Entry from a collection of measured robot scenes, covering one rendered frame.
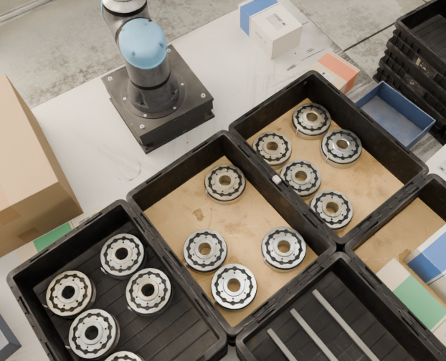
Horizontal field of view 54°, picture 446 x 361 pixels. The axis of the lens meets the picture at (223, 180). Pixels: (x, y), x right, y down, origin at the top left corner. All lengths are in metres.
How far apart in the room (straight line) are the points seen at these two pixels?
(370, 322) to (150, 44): 0.83
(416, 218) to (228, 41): 0.87
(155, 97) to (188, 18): 1.51
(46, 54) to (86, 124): 1.32
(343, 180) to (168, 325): 0.56
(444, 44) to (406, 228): 1.07
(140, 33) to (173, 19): 1.57
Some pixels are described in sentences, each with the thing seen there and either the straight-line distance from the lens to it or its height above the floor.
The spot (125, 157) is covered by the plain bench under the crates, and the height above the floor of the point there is 0.70.
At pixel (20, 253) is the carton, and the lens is 1.25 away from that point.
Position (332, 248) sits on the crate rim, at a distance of 0.97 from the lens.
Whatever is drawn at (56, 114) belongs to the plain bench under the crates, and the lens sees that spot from 1.51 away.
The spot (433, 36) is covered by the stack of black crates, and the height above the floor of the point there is 0.49.
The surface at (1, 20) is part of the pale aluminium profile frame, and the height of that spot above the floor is 0.13.
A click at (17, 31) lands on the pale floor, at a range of 2.94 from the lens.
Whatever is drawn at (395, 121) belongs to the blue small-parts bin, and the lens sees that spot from 1.45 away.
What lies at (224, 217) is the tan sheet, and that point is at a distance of 1.08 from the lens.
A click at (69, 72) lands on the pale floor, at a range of 2.59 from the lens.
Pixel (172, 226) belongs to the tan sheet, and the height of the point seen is 0.83.
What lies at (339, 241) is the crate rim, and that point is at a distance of 0.98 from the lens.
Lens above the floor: 1.83
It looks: 63 degrees down
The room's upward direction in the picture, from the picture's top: 3 degrees counter-clockwise
